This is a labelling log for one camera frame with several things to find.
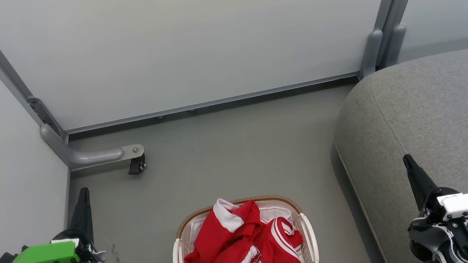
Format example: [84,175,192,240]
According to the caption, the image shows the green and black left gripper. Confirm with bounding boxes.
[0,185,130,263]

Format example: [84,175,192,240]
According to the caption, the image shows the red shorts with white stripes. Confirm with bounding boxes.
[179,195,270,263]

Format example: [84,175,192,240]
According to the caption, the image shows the grey fabric sofa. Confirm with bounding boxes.
[328,46,468,263]

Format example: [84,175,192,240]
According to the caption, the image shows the black caster wheel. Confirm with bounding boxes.
[127,154,147,176]

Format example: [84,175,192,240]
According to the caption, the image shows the grey partition foot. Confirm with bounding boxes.
[40,116,146,173]

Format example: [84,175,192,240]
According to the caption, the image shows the white woven laundry basket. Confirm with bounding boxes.
[168,191,321,263]

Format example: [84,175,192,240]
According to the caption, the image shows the red jersey with striped collar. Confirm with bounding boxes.
[220,213,311,263]

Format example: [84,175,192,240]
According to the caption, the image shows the grey partition corner post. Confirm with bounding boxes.
[353,0,429,80]

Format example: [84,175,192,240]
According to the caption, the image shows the grey partition bottom rail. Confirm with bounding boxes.
[62,72,362,135]

